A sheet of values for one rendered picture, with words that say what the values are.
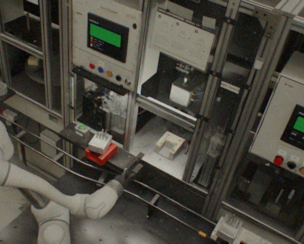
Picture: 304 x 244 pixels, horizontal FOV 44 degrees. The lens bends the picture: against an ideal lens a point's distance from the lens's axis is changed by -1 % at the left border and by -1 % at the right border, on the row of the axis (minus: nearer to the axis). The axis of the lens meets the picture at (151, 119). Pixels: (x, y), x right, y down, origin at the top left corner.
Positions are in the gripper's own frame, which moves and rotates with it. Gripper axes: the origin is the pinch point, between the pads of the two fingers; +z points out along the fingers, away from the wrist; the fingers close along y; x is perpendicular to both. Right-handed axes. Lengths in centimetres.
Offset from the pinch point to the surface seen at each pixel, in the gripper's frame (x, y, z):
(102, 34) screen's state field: 41, 53, 18
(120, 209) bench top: 6.7, -44.4, -2.1
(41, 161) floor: 118, -112, 42
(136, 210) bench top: -1.6, -44.4, 2.7
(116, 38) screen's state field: 32, 54, 18
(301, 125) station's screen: -65, 50, 18
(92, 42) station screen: 47, 45, 18
